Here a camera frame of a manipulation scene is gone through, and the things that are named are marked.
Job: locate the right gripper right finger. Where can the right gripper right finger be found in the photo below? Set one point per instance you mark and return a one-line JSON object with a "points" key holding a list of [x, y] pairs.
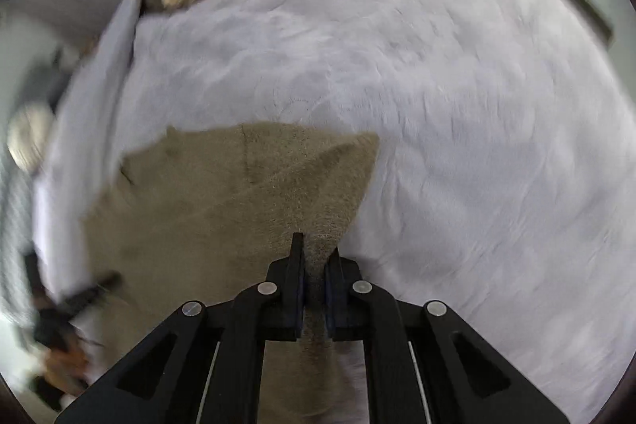
{"points": [[425, 364]]}

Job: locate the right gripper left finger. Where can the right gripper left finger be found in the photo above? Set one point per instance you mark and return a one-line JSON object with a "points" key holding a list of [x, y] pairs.
{"points": [[203, 364]]}

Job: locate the olive knit sweater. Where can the olive knit sweater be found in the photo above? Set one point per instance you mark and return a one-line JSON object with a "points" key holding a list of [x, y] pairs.
{"points": [[201, 215]]}

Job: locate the left hand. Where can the left hand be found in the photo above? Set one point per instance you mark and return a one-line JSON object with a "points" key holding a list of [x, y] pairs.
{"points": [[66, 365]]}

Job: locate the round white pleated cushion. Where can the round white pleated cushion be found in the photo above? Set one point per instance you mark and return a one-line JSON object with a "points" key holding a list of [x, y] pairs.
{"points": [[28, 133]]}

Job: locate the lavender fleece blanket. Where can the lavender fleece blanket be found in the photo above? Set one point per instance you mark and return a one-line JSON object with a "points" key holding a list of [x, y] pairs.
{"points": [[505, 182]]}

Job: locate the pale blue duvet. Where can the pale blue duvet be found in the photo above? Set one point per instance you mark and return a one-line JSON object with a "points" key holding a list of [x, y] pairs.
{"points": [[77, 162]]}

